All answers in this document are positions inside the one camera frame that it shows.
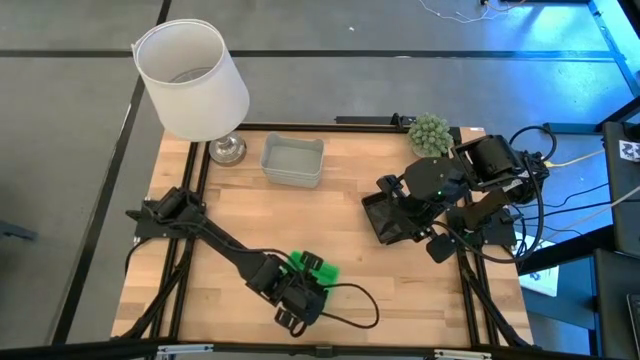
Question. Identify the white shade table lamp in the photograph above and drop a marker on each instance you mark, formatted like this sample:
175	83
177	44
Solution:
200	100

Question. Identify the black cabinet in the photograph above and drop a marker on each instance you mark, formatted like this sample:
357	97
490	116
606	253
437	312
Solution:
615	310

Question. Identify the dark floor object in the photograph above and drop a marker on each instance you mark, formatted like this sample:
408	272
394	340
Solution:
15	232

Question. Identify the silver aluminium bracket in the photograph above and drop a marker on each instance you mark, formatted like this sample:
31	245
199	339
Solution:
185	350
462	355

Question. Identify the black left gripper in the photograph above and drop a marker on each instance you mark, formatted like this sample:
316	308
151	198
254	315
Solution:
302	300

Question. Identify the white printed paper sheet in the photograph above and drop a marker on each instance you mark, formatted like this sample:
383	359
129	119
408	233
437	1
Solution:
542	282

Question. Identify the grey plastic storage bin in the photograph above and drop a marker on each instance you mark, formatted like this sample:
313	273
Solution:
292	160
295	183

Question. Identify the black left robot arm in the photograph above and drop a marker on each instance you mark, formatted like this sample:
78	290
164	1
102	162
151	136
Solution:
225	250

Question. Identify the green slotted plastic basket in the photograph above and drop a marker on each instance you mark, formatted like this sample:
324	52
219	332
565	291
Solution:
327	274

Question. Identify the black aluminium table frame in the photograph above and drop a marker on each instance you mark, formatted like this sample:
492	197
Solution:
350	127

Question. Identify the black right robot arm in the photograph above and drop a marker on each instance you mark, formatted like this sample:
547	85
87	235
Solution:
490	160

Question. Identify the black desk with marker tag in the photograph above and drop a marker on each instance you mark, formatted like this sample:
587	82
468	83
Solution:
625	210

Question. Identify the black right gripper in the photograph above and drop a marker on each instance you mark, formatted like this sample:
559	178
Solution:
412	210

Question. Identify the potted green succulent plant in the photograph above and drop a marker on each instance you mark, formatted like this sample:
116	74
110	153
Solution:
430	135

